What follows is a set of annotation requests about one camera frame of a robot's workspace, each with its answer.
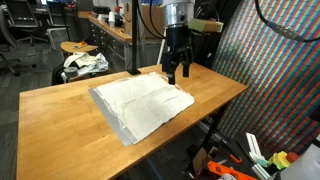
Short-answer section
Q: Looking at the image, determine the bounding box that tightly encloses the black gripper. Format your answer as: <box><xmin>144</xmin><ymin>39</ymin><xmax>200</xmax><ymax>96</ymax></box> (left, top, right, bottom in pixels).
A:
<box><xmin>161</xmin><ymin>26</ymin><xmax>193</xmax><ymax>85</ymax></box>

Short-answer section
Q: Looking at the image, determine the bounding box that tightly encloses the white cloth towel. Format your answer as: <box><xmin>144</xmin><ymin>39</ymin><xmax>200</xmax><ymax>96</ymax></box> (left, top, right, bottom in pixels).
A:
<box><xmin>89</xmin><ymin>72</ymin><xmax>194</xmax><ymax>146</ymax></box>

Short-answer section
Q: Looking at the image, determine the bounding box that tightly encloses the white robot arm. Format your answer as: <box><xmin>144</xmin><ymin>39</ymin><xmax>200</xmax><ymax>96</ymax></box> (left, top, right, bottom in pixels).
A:
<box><xmin>161</xmin><ymin>0</ymin><xmax>195</xmax><ymax>85</ymax></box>

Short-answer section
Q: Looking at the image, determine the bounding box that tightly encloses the crumpled white cloth pile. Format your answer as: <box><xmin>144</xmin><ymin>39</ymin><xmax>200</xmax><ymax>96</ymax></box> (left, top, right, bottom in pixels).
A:
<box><xmin>63</xmin><ymin>52</ymin><xmax>109</xmax><ymax>75</ymax></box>

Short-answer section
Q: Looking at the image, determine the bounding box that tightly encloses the black vertical pole stand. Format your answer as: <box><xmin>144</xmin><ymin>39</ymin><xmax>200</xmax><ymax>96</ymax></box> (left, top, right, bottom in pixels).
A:
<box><xmin>127</xmin><ymin>0</ymin><xmax>141</xmax><ymax>75</ymax></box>

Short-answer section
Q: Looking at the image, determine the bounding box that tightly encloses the cardboard box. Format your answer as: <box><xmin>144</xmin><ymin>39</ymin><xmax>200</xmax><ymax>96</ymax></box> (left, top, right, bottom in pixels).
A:
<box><xmin>124</xmin><ymin>3</ymin><xmax>164</xmax><ymax>39</ymax></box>

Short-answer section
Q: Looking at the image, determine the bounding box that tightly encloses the wooden counter with drawers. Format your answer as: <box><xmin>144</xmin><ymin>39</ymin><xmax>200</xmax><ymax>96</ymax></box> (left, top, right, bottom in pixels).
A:
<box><xmin>89</xmin><ymin>17</ymin><xmax>132</xmax><ymax>72</ymax></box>

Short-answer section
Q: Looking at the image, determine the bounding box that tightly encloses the small round wooden table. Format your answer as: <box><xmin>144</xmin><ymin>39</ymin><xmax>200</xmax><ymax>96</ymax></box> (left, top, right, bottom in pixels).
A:
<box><xmin>60</xmin><ymin>41</ymin><xmax>97</xmax><ymax>53</ymax></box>

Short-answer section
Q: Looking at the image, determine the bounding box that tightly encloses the yellow green toy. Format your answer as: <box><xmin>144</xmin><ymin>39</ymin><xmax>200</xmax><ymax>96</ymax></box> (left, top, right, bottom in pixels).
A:
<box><xmin>269</xmin><ymin>151</ymin><xmax>290</xmax><ymax>169</ymax></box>

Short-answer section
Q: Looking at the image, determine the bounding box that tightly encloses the black office chair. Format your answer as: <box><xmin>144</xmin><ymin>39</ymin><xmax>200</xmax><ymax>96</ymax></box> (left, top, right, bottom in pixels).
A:
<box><xmin>4</xmin><ymin>0</ymin><xmax>48</xmax><ymax>46</ymax></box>

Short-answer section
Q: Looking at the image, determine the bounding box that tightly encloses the black table leg frame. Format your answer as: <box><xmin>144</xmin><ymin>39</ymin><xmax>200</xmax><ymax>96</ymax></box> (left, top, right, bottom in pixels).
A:
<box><xmin>201</xmin><ymin>105</ymin><xmax>227</xmax><ymax>147</ymax></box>

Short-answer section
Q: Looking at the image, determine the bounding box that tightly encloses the grey duct tape roll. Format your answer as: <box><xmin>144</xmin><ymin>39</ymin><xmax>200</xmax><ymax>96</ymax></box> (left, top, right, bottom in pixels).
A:
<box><xmin>64</xmin><ymin>67</ymin><xmax>78</xmax><ymax>78</ymax></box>

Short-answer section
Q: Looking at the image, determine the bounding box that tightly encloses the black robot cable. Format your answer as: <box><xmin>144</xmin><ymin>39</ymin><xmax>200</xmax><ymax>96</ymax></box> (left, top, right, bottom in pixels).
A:
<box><xmin>254</xmin><ymin>0</ymin><xmax>320</xmax><ymax>43</ymax></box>

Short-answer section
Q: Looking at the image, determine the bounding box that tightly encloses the white plastic bracket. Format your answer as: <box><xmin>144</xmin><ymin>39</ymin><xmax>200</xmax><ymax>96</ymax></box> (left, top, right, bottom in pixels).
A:
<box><xmin>246</xmin><ymin>133</ymin><xmax>268</xmax><ymax>166</ymax></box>

